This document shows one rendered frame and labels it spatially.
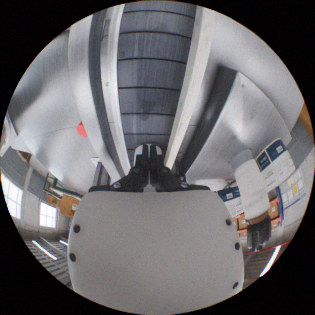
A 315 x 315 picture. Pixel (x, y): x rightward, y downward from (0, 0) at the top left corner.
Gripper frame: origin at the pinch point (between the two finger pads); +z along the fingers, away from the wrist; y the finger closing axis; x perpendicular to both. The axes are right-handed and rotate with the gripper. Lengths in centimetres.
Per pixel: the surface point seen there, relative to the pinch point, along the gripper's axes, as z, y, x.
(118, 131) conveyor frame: 6.4, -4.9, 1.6
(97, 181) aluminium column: 10.0, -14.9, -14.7
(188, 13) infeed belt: -0.5, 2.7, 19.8
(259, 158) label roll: 6.3, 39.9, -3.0
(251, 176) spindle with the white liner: -0.1, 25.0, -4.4
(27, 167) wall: 138, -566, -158
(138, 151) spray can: 5.7, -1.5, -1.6
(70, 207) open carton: 44, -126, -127
